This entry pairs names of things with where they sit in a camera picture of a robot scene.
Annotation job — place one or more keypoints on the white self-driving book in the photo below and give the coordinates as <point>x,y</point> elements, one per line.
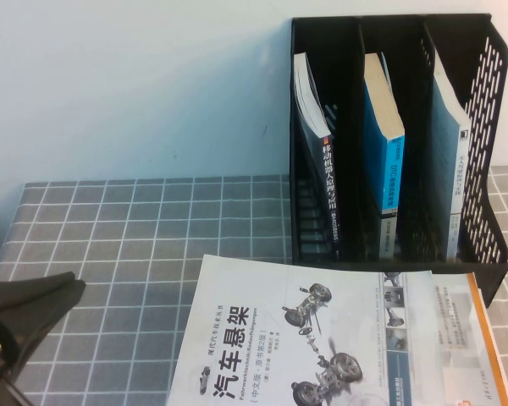
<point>444,139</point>

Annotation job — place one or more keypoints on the white car suspension book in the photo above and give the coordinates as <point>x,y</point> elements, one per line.
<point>258,338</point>

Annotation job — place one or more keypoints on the black spine robotics book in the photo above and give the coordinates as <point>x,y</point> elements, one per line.
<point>330,186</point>

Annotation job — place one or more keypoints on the blue cover book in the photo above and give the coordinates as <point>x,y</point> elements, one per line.
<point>374,139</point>

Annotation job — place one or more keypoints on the orange edged white book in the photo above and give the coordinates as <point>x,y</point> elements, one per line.
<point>461,321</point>

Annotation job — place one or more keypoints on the black mesh book stand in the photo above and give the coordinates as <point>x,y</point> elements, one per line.
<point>487,237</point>

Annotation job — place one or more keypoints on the grey checked tablecloth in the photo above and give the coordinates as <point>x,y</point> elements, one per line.
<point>152,220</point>

